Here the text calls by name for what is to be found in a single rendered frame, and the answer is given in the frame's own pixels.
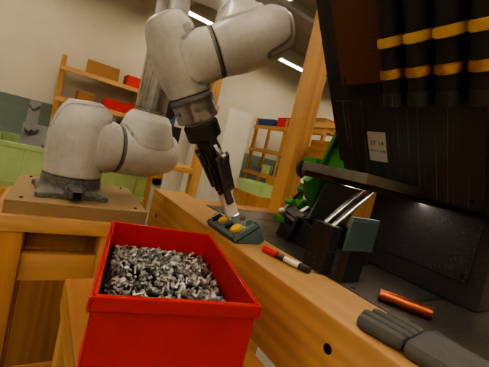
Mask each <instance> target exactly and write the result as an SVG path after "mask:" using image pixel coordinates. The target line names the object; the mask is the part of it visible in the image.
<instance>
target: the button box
mask: <svg viewBox="0 0 489 367"><path fill-rule="evenodd" d="M220 214H221V215H222V216H221V217H223V216H225V217H226V215H225V213H224V211H223V212H221V213H220ZM240 216H243V215H242V214H241V213H239V215H237V216H232V217H230V218H228V217H226V218H227V221H233V222H234V224H240V225H241V226H242V229H241V230H240V231H239V232H236V233H233V232H231V230H230V228H231V227H229V228H226V227H225V223H223V224H219V222H218V219H217V220H213V219H212V218H210V219H208V220H207V223H208V225H209V226H211V227H212V228H213V229H215V230H216V231H218V232H219V233H221V234H222V235H223V236H225V237H226V238H228V239H229V240H230V241H232V242H233V243H237V244H251V245H260V244H261V243H262V242H263V236H262V234H261V229H260V227H259V224H258V222H256V221H254V220H253V222H252V223H251V224H246V223H245V222H246V221H248V220H252V219H250V218H248V217H247V216H246V218H245V219H243V220H239V217H240Z"/></svg>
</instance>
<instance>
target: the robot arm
mask: <svg viewBox="0 0 489 367"><path fill-rule="evenodd" d="M194 2H197V3H200V4H203V5H205V6H207V7H210V8H213V9H214V10H216V11H217V12H218V13H217V15H216V18H215V23H213V24H210V25H206V26H202V27H198V28H195V27H194V24H193V22H192V20H191V18H190V17H189V16H188V14H189V10H190V6H191V5H192V4H193V3H194ZM145 38H146V46H147V51H146V58H145V62H144V65H143V72H142V76H141V79H140V86H139V90H138V96H137V100H136V104H135V109H131V110H130V111H128V112H127V113H126V114H125V116H124V118H123V120H122V122H121V124H117V123H115V122H113V115H112V113H111V112H110V111H109V110H108V108H106V107H105V106H104V105H103V104H102V103H96V102H92V101H87V100H79V99H74V98H69V99H68V100H66V101H65V102H64V103H63V104H62V105H61V106H60V107H59V108H58V109H57V111H56V112H55V114H54V116H53V117H52V119H51V122H50V124H49V128H48V131H47V136H46V140H45V144H44V153H43V165H42V170H41V175H40V178H32V181H31V183H32V184H33V185H34V186H35V191H34V194H33V195H34V196H35V197H40V198H58V199H67V200H73V201H82V200H84V201H93V202H108V197H107V196H106V195H104V194H103V193H102V191H101V190H100V181H101V176H102V173H110V172H112V173H119V174H123V175H133V176H145V177H149V176H156V175H162V174H165V173H168V172H170V171H171V170H172V169H173V168H174V167H175V166H176V165H177V163H178V160H179V157H180V149H179V145H178V142H177V141H176V139H175V138H174V137H173V136H172V125H171V123H170V121H169V119H168V118H166V113H167V107H168V103H169V101H170V105H171V107H172V110H173V112H174V114H175V118H176V119H177V122H178V125H180V126H185V127H184V131H185V134H186V137H187V139H188V142H189V143H191V144H196V145H197V148H198V149H197V150H195V151H194V152H195V154H196V155H197V157H198V159H199V161H200V162H201V165H202V167H203V169H204V171H205V174H206V176H207V178H208V180H209V182H210V185H211V187H212V188H213V187H215V190H216V191H217V192H218V196H219V199H220V202H221V205H222V207H223V210H224V213H225V215H226V217H228V218H230V217H232V216H234V215H236V214H237V213H238V212H239V211H238V209H237V206H236V203H235V201H234V197H233V194H232V192H231V190H232V189H234V181H233V177H232V173H231V166H230V162H229V153H228V152H225V153H223V152H222V149H221V147H220V144H219V143H218V140H217V137H218V136H219V135H220V133H221V129H220V125H219V123H218V119H217V118H216V117H215V115H217V114H218V109H217V106H216V103H215V99H214V97H213V94H212V90H211V87H210V85H211V84H212V83H214V82H216V81H218V80H220V79H223V78H226V77H229V76H236V75H241V74H246V73H249V72H251V71H255V70H257V69H259V68H262V67H265V66H267V65H270V64H272V63H274V62H276V61H277V60H279V59H280V58H282V57H284V56H285V55H286V54H287V53H288V52H289V51H290V50H291V47H292V46H293V45H294V43H295V21H294V18H293V15H292V14H291V12H289V11H288V10H287V8H285V7H282V6H279V5H277V4H266V5H264V4H263V3H261V2H256V1H255V0H157V3H156V9H155V13H154V15H152V16H151V17H150V18H149V19H148V20H147V21H146V25H145Z"/></svg>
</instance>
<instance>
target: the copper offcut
mask: <svg viewBox="0 0 489 367"><path fill-rule="evenodd" d="M378 300H380V301H384V302H386V303H388V304H391V305H393V306H396V307H399V308H401V309H404V310H407V311H408V312H412V313H414V314H416V315H420V316H421V317H424V318H427V319H430V320H431V318H432V315H433V311H434V309H433V307H429V306H427V305H425V304H422V303H419V302H417V301H413V300H411V299H408V298H405V297H403V296H400V295H397V294H395V293H392V292H389V291H386V290H384V289H381V290H380V293H379V296H378Z"/></svg>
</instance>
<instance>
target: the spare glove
mask: <svg viewBox="0 0 489 367"><path fill-rule="evenodd" d="M357 326H358V327H359V328H361V329H362V330H364V331H367V332H368V333H369V334H371V335H373V336H375V337H376V338H378V339H380V340H381V341H383V342H385V343H387V344H388V345H390V346H392V347H393V348H395V349H397V350H402V349H403V348H404V354H405V355H406V356H407V357H408V358H409V359H411V360H412V361H413V362H415V363H417V364H418V365H420V366H422V367H489V362H488V361H487V360H485V359H483V358H481V357H479V356H477V355H475V354H474V353H472V352H470V351H468V350H465V349H464V348H463V347H461V346H460V345H458V344H456V343H455V342H454V341H453V340H451V339H449V338H448V337H446V336H445V335H444V334H442V333H441V332H439V331H424V329H422V328H421V327H420V326H418V325H416V324H415V323H412V322H411V321H409V320H407V319H406V318H404V317H402V316H401V315H398V314H397V313H396V312H392V311H388V312H387V313H385V312H383V311H381V310H379V309H373V310H372V311H370V310H368V309H364V310H363V311H362V314H360V315H359V316H358V318H357Z"/></svg>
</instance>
